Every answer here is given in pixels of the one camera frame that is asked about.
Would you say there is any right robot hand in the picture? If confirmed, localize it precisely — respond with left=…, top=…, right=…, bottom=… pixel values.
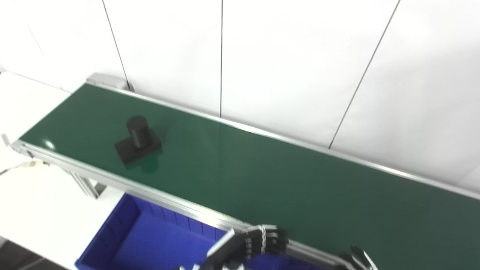
left=336, top=246, right=378, bottom=270

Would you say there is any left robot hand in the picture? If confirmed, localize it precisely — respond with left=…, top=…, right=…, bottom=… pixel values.
left=179, top=224, right=289, bottom=270

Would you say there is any black block with cylinder part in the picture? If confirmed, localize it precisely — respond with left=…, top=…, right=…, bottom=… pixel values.
left=114, top=116, right=164, bottom=165

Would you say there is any blue plastic bin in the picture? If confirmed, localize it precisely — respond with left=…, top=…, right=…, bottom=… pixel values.
left=244, top=254, right=330, bottom=270
left=74, top=193, right=229, bottom=270

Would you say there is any green conveyor belt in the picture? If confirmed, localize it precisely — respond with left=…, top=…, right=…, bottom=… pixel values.
left=19, top=83, right=480, bottom=270
left=2, top=73, right=480, bottom=270

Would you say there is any aluminium conveyor leg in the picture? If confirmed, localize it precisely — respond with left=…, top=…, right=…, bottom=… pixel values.
left=66, top=171, right=107, bottom=199

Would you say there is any grey conveyor end cap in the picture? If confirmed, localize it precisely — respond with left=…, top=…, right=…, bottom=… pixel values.
left=86, top=73, right=132, bottom=90

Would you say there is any thin white and black cable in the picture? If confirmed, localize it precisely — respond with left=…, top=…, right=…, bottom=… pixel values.
left=0, top=160, right=50, bottom=176

